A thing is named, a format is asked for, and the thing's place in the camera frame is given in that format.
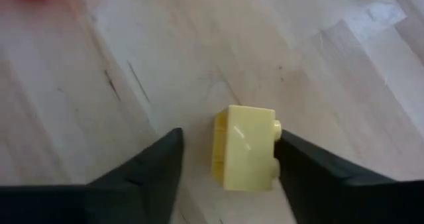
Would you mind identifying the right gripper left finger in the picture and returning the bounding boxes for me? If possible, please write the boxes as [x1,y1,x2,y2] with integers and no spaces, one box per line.
[84,127,185,224]

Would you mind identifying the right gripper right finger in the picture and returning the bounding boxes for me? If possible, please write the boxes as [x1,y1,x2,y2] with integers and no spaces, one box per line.
[273,129,398,224]

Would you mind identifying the yellow small brick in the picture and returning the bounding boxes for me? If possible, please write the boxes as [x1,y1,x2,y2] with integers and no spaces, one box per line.
[211,105,283,192]

